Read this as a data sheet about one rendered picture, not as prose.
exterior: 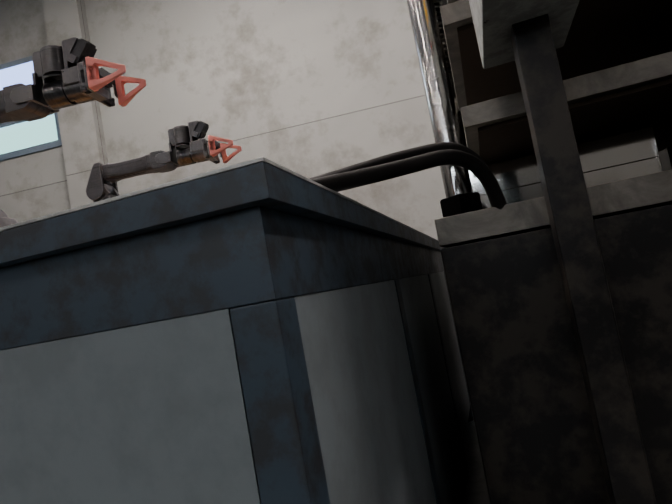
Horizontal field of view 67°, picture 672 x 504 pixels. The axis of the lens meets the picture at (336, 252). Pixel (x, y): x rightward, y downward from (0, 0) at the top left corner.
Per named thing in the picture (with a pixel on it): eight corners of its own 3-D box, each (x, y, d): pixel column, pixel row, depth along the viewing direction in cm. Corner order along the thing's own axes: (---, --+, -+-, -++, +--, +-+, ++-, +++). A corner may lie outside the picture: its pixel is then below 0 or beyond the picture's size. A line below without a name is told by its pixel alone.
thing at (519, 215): (439, 246, 110) (434, 219, 111) (465, 255, 235) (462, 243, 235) (931, 150, 87) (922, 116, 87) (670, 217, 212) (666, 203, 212)
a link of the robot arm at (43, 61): (80, 57, 117) (34, 69, 119) (53, 40, 108) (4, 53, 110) (86, 106, 116) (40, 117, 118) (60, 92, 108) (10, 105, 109)
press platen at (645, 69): (464, 127, 119) (459, 107, 119) (475, 191, 224) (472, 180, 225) (852, 28, 99) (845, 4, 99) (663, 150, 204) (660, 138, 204)
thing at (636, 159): (479, 225, 153) (468, 169, 154) (480, 231, 178) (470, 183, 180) (667, 188, 139) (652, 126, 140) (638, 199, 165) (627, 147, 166)
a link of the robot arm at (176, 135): (195, 130, 176) (163, 137, 178) (184, 123, 168) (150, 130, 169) (200, 163, 175) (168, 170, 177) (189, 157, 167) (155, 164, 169)
